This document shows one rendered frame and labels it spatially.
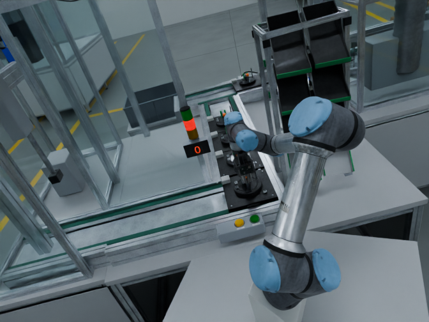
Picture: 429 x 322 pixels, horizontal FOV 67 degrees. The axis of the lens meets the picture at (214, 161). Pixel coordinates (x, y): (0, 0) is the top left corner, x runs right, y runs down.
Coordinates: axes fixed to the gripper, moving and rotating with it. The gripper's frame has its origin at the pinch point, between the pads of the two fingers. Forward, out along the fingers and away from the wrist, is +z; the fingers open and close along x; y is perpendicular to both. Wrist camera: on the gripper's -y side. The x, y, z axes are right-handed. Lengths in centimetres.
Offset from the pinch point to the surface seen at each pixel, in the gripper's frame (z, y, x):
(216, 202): 15.5, -8.7, -17.0
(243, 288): 21.3, 39.4, -13.6
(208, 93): 14, -150, -6
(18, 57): -73, -20, -76
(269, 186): 10.1, -3.4, 10.0
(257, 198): 10.1, 2.5, 2.8
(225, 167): 10.0, -28.7, -8.3
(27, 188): -34, 14, -82
